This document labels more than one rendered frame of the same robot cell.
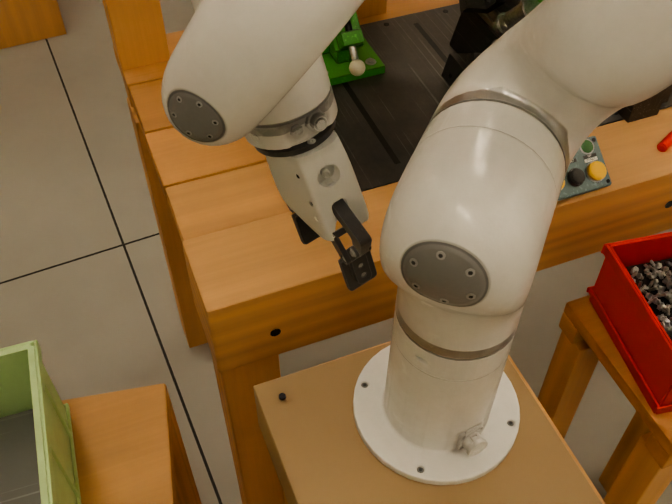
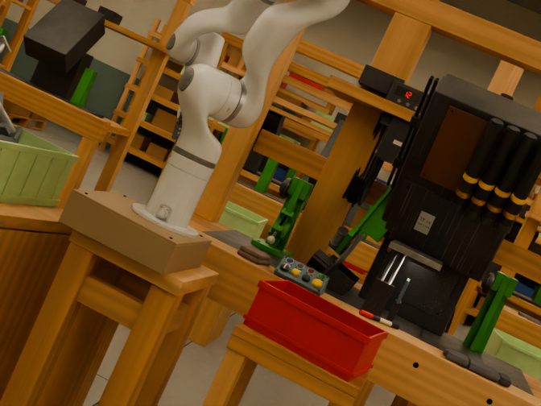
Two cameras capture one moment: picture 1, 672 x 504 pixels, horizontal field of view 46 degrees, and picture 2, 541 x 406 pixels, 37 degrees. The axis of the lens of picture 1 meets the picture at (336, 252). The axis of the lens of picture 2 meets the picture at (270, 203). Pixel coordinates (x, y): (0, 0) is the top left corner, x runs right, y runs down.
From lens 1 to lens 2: 1.96 m
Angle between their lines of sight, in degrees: 53
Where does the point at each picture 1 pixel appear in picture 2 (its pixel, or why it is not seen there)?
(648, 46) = (251, 34)
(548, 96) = (246, 78)
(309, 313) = not seen: hidden behind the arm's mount
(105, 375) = not seen: hidden behind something
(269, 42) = (193, 22)
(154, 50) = (208, 212)
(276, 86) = (188, 33)
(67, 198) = not seen: hidden behind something
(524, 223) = (210, 74)
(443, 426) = (158, 196)
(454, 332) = (183, 137)
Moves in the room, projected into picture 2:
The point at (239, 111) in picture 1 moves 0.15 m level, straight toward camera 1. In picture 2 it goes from (179, 39) to (149, 21)
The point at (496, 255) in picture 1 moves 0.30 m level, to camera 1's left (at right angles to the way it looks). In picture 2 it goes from (198, 72) to (121, 39)
